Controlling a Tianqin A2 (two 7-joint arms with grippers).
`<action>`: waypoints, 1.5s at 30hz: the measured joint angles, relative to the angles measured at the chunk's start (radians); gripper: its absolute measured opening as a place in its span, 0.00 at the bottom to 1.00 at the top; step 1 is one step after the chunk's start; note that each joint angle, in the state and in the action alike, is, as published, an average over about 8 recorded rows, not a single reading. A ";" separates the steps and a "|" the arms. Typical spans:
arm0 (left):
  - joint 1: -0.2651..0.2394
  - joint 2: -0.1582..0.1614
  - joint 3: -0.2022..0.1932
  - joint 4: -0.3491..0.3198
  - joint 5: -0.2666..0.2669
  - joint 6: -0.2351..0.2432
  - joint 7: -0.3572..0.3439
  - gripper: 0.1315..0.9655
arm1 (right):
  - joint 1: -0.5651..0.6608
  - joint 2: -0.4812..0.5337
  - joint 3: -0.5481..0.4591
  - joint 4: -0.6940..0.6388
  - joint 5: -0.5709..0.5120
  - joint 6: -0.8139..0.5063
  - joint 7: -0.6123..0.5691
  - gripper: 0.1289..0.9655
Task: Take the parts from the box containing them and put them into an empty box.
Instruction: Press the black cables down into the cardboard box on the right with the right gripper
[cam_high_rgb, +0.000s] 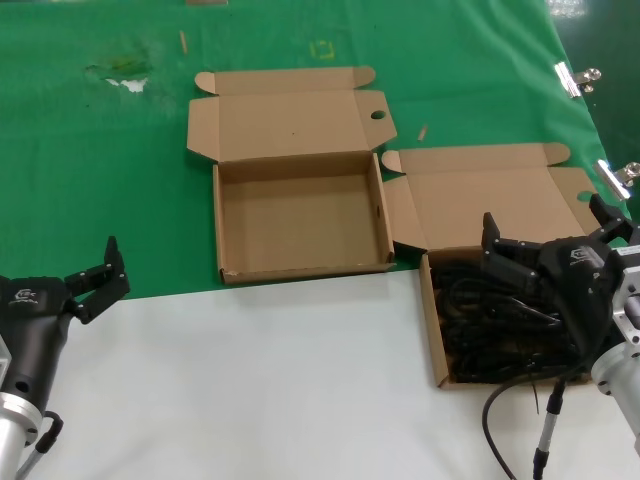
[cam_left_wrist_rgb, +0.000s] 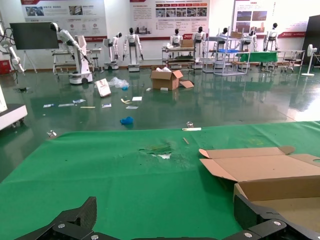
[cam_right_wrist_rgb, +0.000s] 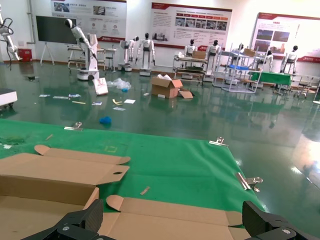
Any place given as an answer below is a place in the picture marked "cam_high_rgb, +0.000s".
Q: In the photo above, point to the silver binder clip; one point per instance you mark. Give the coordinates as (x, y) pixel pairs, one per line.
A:
(570, 80)
(612, 177)

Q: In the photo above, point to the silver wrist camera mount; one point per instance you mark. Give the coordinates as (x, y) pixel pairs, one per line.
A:
(631, 300)
(4, 360)

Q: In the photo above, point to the small wooden stick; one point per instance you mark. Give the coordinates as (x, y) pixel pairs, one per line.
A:
(423, 133)
(184, 42)

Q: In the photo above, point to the black zip tie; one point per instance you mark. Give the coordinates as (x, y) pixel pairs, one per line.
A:
(535, 397)

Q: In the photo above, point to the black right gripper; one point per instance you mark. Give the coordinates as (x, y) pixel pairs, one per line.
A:
(580, 280)

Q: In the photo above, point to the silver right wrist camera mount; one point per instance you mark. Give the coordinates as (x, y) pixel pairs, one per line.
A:
(631, 300)

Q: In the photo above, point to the brown cardboard strip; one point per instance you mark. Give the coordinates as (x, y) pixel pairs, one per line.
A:
(207, 2)

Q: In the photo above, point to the cardboard box with lid hole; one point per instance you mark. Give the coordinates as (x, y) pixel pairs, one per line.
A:
(300, 225)

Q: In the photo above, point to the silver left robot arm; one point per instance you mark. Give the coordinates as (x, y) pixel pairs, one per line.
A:
(15, 425)

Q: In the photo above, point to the green table cloth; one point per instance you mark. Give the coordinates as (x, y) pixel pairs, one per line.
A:
(75, 175)

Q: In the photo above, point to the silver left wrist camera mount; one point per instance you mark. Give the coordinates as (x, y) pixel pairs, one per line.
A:
(4, 360)

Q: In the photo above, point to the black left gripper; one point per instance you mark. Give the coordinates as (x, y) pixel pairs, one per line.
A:
(30, 320)

